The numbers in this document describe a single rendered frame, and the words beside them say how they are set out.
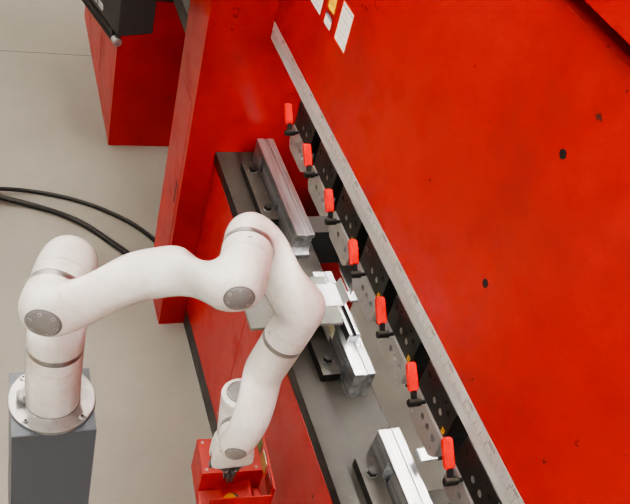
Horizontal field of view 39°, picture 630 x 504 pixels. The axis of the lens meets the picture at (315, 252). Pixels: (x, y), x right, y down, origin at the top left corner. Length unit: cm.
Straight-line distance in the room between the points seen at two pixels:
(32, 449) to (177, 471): 120
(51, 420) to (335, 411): 74
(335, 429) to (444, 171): 80
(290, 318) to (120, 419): 169
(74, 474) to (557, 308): 120
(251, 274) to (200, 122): 147
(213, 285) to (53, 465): 72
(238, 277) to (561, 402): 60
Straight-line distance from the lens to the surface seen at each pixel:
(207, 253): 323
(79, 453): 212
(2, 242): 395
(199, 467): 231
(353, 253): 217
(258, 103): 302
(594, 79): 147
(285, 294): 170
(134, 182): 432
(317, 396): 237
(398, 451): 221
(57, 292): 172
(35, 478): 218
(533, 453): 164
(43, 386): 197
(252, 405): 187
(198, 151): 308
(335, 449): 228
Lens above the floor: 265
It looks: 40 degrees down
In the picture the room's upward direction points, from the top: 17 degrees clockwise
